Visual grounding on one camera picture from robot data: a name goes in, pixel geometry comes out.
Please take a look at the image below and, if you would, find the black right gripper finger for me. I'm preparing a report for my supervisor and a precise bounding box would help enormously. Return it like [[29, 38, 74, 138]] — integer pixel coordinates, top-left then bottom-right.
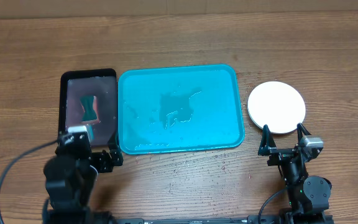
[[296, 123, 311, 144], [258, 124, 277, 156]]

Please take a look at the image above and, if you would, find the white plate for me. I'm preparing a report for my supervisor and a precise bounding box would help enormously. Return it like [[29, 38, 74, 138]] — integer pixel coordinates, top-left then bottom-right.
[[247, 82, 306, 134]]

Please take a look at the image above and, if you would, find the pink green sponge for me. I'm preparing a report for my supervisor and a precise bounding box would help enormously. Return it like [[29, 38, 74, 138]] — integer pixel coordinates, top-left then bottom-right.
[[80, 95, 100, 124]]

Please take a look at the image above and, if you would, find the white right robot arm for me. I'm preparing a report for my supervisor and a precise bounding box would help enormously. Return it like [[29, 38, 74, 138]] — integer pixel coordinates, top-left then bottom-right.
[[257, 123, 334, 223]]

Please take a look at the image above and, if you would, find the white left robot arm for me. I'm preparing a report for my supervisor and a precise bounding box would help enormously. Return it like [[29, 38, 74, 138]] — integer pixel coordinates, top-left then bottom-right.
[[42, 149, 123, 224]]

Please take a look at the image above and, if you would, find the black tray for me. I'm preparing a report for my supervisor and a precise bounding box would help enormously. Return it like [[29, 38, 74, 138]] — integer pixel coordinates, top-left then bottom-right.
[[58, 68, 118, 146]]

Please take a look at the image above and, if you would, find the teal plastic tray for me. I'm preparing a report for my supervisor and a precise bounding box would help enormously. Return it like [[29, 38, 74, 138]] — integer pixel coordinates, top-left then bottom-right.
[[118, 64, 245, 155]]

